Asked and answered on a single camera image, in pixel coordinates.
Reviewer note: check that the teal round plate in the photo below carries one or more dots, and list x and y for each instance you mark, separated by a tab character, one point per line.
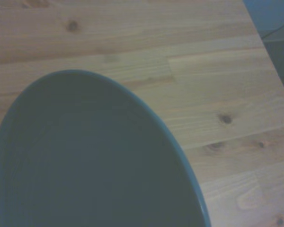
85	160

